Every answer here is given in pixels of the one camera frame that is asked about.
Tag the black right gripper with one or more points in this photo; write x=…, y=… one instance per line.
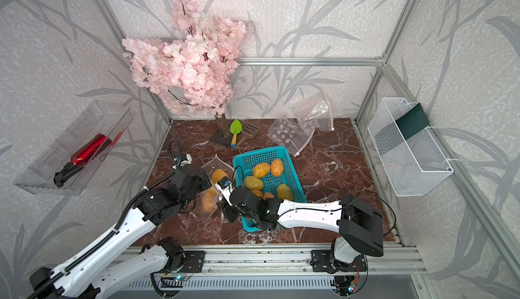
x=225, y=211

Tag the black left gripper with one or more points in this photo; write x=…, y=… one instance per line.
x=204, y=179

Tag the large brown potato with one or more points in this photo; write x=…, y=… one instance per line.
x=217, y=175

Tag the clear zipper bag with dots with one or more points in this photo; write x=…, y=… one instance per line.
x=209, y=168

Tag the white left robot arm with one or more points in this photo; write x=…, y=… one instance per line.
x=85, y=275

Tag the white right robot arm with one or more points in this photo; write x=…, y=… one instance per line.
x=358, y=224

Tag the clear zipper bag rear flat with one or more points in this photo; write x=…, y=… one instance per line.
x=288, y=133

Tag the clear zipper bag rear upright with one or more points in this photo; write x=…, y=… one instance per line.
x=314, y=113

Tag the orange potato centre left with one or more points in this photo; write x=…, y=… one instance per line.
x=258, y=193

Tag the orange potato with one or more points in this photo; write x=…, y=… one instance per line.
x=268, y=196
x=258, y=193

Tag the green-yellow potato middle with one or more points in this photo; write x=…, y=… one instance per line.
x=253, y=183

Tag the green-yellow potato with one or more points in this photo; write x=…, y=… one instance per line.
x=253, y=183
x=284, y=192

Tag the teal plastic basket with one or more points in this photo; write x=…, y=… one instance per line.
x=245, y=163

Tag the green-yellow potato right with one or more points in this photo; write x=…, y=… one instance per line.
x=284, y=192

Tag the green toy shovel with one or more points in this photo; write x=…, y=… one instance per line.
x=235, y=129

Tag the pink cherry blossom tree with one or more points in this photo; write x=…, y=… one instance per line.
x=194, y=73

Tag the dark green card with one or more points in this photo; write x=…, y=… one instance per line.
x=413, y=122

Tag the clear acrylic wall shelf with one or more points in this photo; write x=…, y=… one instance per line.
x=99, y=117

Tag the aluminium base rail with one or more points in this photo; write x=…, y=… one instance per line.
x=279, y=267

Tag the white wire wall basket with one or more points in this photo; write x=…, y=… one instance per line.
x=414, y=166

